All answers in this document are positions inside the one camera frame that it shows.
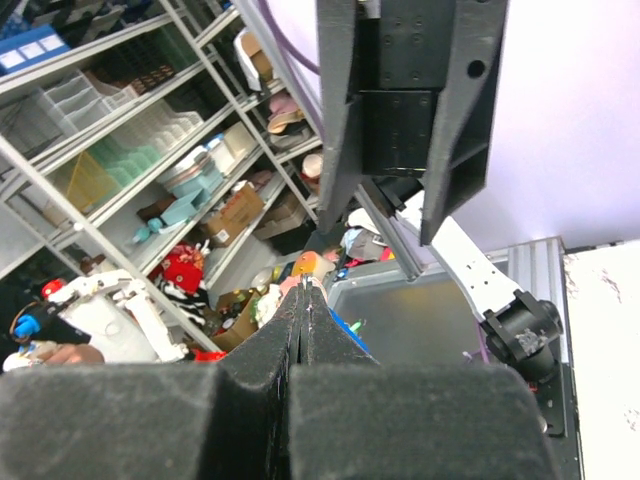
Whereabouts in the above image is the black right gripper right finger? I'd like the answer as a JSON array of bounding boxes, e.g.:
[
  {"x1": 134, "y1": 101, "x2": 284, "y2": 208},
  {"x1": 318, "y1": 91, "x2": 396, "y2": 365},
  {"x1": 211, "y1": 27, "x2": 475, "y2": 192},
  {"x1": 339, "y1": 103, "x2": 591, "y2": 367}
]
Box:
[{"x1": 288, "y1": 284, "x2": 558, "y2": 479}]

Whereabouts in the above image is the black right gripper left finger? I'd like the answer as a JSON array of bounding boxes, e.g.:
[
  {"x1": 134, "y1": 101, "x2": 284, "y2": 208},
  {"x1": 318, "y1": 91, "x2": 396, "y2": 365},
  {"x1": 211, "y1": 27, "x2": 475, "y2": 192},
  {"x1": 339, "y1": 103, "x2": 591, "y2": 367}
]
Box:
[{"x1": 1, "y1": 284, "x2": 305, "y2": 479}]

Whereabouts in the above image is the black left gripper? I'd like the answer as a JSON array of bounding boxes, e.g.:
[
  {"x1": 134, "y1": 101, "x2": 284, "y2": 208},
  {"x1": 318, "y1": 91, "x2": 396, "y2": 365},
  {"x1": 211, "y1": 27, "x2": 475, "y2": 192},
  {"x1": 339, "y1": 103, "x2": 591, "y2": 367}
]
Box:
[{"x1": 317, "y1": 1, "x2": 508, "y2": 245}]

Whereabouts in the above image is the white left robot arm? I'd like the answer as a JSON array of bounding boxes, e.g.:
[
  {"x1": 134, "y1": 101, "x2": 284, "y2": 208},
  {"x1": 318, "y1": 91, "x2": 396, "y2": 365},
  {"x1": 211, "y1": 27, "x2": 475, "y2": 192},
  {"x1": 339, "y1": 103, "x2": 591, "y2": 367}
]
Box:
[{"x1": 317, "y1": 0, "x2": 563, "y2": 383}]

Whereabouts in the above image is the metal storage shelf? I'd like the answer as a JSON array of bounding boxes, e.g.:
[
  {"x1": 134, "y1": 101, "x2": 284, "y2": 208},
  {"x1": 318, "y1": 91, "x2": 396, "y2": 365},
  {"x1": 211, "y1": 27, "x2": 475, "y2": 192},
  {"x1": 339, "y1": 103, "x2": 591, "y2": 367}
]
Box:
[{"x1": 1, "y1": 1, "x2": 321, "y2": 351}]

